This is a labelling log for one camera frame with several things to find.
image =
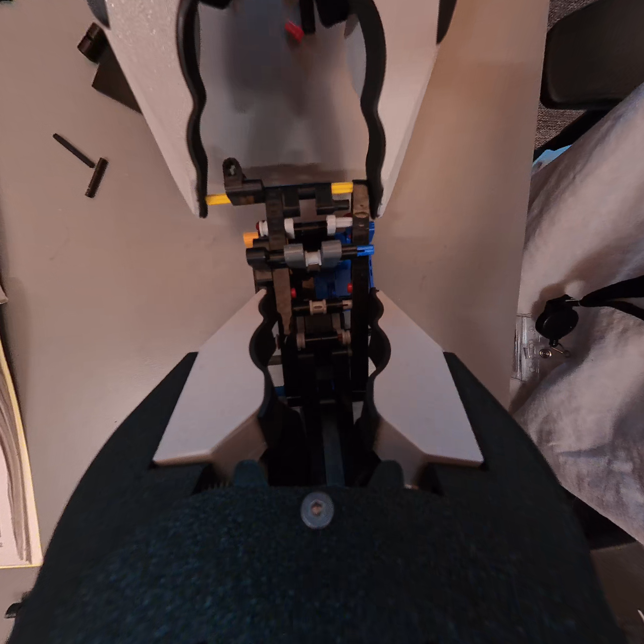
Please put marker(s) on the lego instruction booklet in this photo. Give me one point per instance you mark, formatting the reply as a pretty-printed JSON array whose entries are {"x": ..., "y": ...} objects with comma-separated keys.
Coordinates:
[{"x": 12, "y": 478}]

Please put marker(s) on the black lego axle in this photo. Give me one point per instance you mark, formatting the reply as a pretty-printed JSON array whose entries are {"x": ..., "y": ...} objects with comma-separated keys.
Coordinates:
[{"x": 74, "y": 150}]

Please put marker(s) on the black office chair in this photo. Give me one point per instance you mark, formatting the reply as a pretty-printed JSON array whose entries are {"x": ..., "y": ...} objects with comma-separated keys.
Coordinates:
[{"x": 588, "y": 55}]

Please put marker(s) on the small black lego piece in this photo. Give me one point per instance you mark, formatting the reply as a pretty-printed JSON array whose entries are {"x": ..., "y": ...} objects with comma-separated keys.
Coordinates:
[{"x": 13, "y": 610}]

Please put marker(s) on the clear badge holder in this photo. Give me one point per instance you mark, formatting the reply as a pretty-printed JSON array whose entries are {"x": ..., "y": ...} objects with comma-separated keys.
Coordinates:
[{"x": 526, "y": 347}]

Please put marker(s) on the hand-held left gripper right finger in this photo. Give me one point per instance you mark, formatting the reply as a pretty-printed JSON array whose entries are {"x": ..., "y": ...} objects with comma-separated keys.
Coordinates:
[{"x": 422, "y": 402}]

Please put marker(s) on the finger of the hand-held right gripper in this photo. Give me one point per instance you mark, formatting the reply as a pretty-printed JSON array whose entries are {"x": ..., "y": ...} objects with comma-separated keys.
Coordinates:
[
  {"x": 407, "y": 75},
  {"x": 151, "y": 60}
]

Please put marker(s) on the black flat lego plate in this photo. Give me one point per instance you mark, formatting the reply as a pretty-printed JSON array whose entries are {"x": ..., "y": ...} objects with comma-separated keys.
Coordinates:
[{"x": 118, "y": 83}]

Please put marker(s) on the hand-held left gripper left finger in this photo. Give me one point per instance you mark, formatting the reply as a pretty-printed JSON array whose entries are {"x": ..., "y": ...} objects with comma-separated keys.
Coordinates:
[{"x": 216, "y": 397}]

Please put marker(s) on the black lego technic assembly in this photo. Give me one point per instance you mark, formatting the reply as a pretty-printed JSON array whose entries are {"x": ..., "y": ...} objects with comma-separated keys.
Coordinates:
[{"x": 312, "y": 261}]

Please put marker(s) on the black badge reel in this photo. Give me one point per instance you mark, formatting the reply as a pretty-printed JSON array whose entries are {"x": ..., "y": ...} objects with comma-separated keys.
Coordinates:
[{"x": 555, "y": 322}]

